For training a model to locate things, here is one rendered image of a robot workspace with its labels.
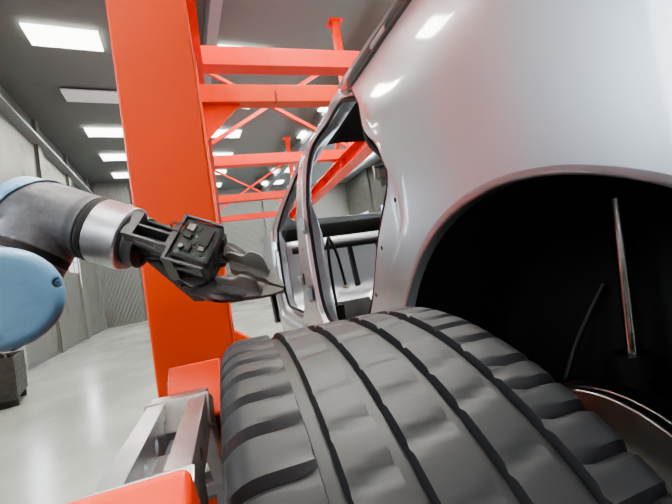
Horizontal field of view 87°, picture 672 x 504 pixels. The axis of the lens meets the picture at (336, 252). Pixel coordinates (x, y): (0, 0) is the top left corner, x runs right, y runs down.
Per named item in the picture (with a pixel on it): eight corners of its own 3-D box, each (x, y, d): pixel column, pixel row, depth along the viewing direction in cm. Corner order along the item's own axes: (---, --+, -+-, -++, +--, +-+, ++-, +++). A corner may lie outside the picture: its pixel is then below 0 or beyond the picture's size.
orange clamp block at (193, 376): (226, 412, 48) (221, 355, 54) (163, 428, 46) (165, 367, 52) (231, 434, 53) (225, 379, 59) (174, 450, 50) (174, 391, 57)
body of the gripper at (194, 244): (205, 273, 44) (108, 244, 43) (212, 299, 51) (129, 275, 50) (229, 224, 48) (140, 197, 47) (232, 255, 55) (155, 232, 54)
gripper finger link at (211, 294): (239, 306, 49) (176, 288, 48) (239, 310, 50) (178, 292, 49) (251, 276, 51) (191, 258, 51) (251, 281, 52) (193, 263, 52)
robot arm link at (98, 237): (96, 273, 50) (132, 220, 55) (130, 282, 51) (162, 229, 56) (68, 240, 43) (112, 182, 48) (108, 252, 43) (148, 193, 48)
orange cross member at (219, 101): (487, 127, 344) (480, 85, 345) (207, 138, 267) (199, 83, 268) (479, 132, 355) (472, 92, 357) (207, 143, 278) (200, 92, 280)
